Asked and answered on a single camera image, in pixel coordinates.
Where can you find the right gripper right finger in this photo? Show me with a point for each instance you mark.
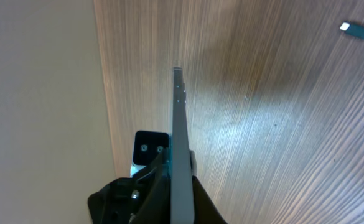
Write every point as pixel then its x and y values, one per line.
pixel 205 210

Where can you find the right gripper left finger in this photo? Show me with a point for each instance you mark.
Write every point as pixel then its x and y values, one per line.
pixel 141 199

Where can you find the smartphone with teal screen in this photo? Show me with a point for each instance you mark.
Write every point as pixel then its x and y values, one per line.
pixel 181 194

